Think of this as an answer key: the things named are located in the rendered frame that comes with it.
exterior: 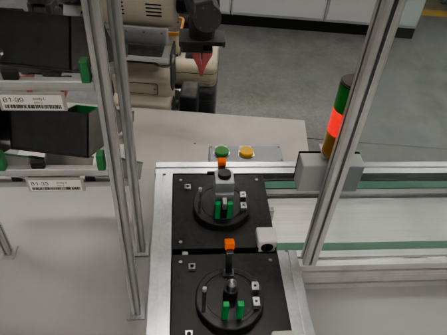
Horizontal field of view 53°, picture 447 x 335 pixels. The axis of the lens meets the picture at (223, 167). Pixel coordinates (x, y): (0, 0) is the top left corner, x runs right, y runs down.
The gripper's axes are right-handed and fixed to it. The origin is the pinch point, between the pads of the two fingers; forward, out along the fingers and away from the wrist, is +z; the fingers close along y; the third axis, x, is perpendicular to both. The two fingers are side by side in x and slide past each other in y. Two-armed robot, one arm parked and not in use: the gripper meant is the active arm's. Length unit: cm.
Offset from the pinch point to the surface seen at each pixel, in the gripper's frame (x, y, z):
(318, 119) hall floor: 149, 83, 120
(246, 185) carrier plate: -10.6, 12.0, 27.3
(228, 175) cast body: -19.8, 6.0, 15.0
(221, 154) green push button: 1.3, 6.1, 26.6
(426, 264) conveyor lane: -34, 52, 30
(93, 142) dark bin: -35.4, -18.5, -6.7
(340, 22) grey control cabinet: 274, 126, 107
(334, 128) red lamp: -32.5, 22.5, -7.8
